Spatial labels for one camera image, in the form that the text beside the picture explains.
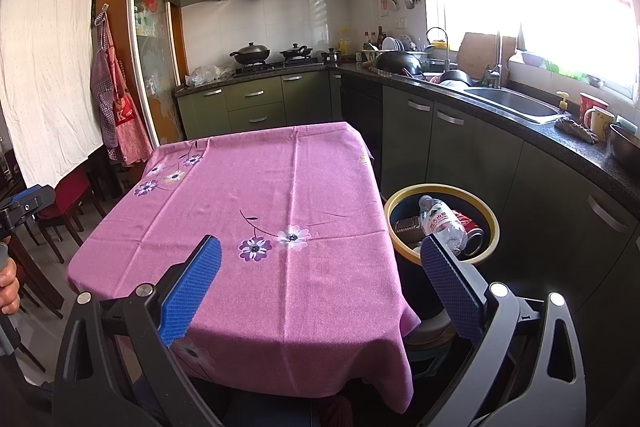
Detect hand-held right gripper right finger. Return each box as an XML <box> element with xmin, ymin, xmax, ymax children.
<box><xmin>419</xmin><ymin>233</ymin><xmax>587</xmax><ymax>427</ymax></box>

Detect brown cutting board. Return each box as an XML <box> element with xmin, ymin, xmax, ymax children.
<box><xmin>457</xmin><ymin>32</ymin><xmax>516</xmax><ymax>78</ymax></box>

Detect black wok with lid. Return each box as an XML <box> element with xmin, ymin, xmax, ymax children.
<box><xmin>230</xmin><ymin>41</ymin><xmax>271</xmax><ymax>65</ymax></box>

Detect gas stove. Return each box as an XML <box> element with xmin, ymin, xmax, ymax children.
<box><xmin>234</xmin><ymin>58</ymin><xmax>325</xmax><ymax>75</ymax></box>

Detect red soda can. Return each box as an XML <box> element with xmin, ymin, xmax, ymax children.
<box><xmin>450</xmin><ymin>208</ymin><xmax>486</xmax><ymax>256</ymax></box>

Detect teal plastic stool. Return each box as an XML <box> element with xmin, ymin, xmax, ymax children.
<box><xmin>410</xmin><ymin>342</ymin><xmax>453</xmax><ymax>380</ymax></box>

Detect steel mixing bowl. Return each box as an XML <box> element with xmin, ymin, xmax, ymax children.
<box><xmin>609</xmin><ymin>123</ymin><xmax>640</xmax><ymax>165</ymax></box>

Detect green plastic container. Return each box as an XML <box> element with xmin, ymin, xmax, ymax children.
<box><xmin>544</xmin><ymin>59</ymin><xmax>576</xmax><ymax>78</ymax></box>

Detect red chair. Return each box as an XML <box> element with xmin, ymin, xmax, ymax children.
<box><xmin>37</xmin><ymin>167</ymin><xmax>108</xmax><ymax>263</ymax></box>

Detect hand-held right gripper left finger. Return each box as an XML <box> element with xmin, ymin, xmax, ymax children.
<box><xmin>52</xmin><ymin>233</ymin><xmax>223</xmax><ymax>427</ymax></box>

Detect pink floral tablecloth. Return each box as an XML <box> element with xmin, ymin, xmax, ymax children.
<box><xmin>66</xmin><ymin>122</ymin><xmax>422</xmax><ymax>400</ymax></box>

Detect steel sink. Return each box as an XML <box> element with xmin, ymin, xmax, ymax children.
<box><xmin>462</xmin><ymin>87</ymin><xmax>566</xmax><ymax>125</ymax></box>

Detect purple checkered apron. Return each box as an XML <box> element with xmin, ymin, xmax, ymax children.
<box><xmin>90</xmin><ymin>47</ymin><xmax>118</xmax><ymax>162</ymax></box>

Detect white hanging sheet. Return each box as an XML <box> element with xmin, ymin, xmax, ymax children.
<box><xmin>0</xmin><ymin>0</ymin><xmax>103</xmax><ymax>192</ymax></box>

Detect painted glass sliding door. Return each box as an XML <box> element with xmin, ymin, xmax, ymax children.
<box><xmin>127</xmin><ymin>0</ymin><xmax>183</xmax><ymax>148</ymax></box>

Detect large black wok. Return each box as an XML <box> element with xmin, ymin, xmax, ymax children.
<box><xmin>374</xmin><ymin>51</ymin><xmax>422</xmax><ymax>78</ymax></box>

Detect dark bin with yellow rim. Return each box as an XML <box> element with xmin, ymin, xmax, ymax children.
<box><xmin>384</xmin><ymin>183</ymin><xmax>501</xmax><ymax>323</ymax></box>

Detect dish rack with plates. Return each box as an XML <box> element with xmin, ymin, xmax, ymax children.
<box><xmin>356</xmin><ymin>34</ymin><xmax>431</xmax><ymax>58</ymax></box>

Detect brown dish rag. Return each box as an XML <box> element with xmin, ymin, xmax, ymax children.
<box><xmin>555</xmin><ymin>116</ymin><xmax>598</xmax><ymax>144</ymax></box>

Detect crumpled plastic bags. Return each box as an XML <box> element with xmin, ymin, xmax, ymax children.
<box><xmin>185</xmin><ymin>64</ymin><xmax>236</xmax><ymax>86</ymax></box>

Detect red checkered apron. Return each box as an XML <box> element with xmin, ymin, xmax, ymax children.
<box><xmin>100</xmin><ymin>14</ymin><xmax>153</xmax><ymax>166</ymax></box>

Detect clear plastic bottle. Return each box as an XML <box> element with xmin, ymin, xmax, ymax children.
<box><xmin>417</xmin><ymin>194</ymin><xmax>468</xmax><ymax>255</ymax></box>

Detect black bowl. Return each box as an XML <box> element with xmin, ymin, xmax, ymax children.
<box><xmin>439</xmin><ymin>69</ymin><xmax>473</xmax><ymax>88</ymax></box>

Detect steel sink faucet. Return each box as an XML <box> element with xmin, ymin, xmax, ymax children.
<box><xmin>482</xmin><ymin>29</ymin><xmax>502</xmax><ymax>88</ymax></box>

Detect red mug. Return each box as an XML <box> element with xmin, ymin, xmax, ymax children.
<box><xmin>579</xmin><ymin>93</ymin><xmax>608</xmax><ymax>125</ymax></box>

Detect person's left hand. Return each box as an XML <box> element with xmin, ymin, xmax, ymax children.
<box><xmin>0</xmin><ymin>257</ymin><xmax>21</xmax><ymax>315</ymax></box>

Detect black pan with lid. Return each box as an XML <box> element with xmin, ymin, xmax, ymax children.
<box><xmin>279</xmin><ymin>43</ymin><xmax>315</xmax><ymax>60</ymax></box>

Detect cream mug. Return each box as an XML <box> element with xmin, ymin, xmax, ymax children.
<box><xmin>584</xmin><ymin>107</ymin><xmax>616</xmax><ymax>142</ymax></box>

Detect silver ridged wrapper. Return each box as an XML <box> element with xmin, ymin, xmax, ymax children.
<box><xmin>396</xmin><ymin>216</ymin><xmax>425</xmax><ymax>244</ymax></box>

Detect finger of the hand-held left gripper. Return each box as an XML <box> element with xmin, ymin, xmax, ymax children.
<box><xmin>0</xmin><ymin>185</ymin><xmax>56</xmax><ymax>228</ymax></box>

